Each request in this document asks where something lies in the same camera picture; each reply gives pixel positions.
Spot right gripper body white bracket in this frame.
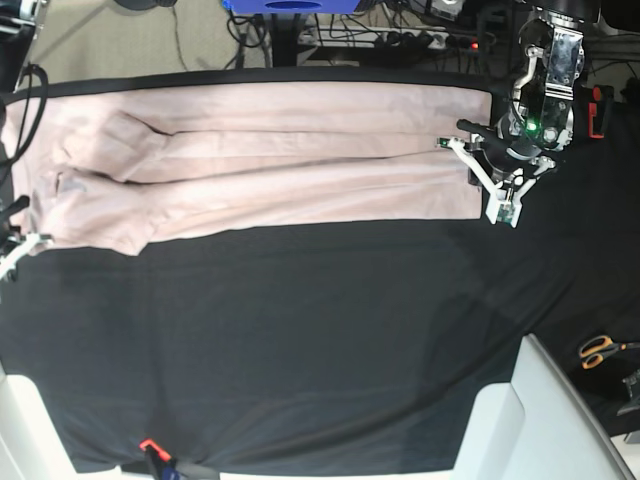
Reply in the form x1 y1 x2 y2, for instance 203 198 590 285
1 233 53 280

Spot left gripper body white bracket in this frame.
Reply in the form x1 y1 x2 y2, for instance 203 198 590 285
435 134 557 226

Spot pink T-shirt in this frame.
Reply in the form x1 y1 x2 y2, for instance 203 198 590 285
11 82 492 256

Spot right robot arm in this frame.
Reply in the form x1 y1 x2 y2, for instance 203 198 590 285
1 0 52 282

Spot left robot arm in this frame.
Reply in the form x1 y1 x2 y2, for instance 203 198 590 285
437 1 600 227

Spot red black tool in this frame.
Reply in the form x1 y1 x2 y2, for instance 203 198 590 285
588 85 615 139

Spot white power strip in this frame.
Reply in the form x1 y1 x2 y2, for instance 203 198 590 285
298 25 449 50

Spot black tablecloth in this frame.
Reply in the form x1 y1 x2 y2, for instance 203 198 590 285
1 69 639 476

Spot orange black clamp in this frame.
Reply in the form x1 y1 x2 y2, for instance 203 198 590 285
139 438 182 480

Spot blue box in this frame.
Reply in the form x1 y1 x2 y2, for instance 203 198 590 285
222 0 360 15

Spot orange handled scissors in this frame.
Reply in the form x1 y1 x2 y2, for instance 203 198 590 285
578 335 639 370

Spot white table frame left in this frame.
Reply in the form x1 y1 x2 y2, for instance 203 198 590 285
1 372 123 480

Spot white table frame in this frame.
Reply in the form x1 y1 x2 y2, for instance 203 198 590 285
451 334 634 480
1 372 123 480

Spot white table frame right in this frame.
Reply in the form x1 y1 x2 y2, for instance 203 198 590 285
451 334 634 480

